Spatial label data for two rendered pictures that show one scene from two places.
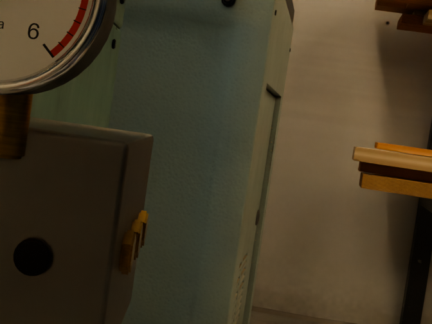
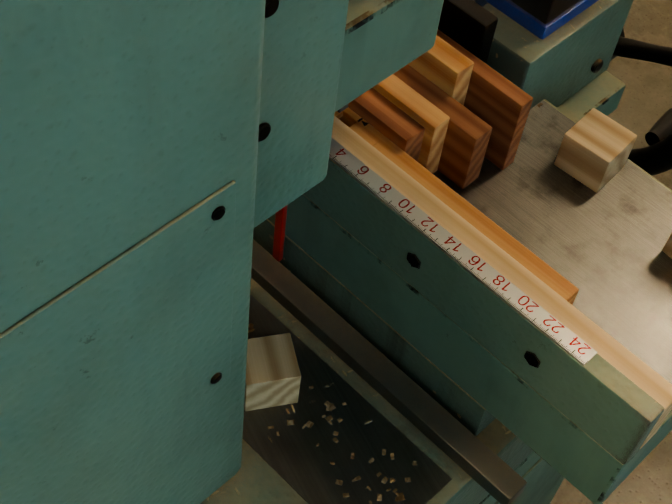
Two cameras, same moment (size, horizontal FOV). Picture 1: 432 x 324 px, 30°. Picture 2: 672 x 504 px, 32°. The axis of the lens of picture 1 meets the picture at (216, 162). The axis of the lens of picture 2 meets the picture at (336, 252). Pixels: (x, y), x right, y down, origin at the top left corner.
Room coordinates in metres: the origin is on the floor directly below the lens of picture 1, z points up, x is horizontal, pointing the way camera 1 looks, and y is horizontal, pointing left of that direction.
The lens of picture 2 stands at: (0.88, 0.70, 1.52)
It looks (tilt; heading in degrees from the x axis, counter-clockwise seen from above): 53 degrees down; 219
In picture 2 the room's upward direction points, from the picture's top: 8 degrees clockwise
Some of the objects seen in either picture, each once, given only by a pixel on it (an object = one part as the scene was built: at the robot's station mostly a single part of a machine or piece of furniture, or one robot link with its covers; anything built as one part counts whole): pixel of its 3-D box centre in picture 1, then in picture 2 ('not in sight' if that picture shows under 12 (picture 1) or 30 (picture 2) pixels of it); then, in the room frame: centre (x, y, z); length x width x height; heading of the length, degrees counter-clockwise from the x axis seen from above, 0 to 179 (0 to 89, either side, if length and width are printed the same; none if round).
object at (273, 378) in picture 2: not in sight; (267, 372); (0.57, 0.40, 0.82); 0.04 x 0.04 x 0.04; 60
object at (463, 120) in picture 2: not in sight; (355, 66); (0.39, 0.30, 0.93); 0.24 x 0.02 x 0.05; 91
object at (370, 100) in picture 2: not in sight; (319, 86); (0.43, 0.29, 0.93); 0.18 x 0.02 x 0.05; 91
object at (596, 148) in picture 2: not in sight; (595, 150); (0.31, 0.46, 0.92); 0.04 x 0.04 x 0.03; 5
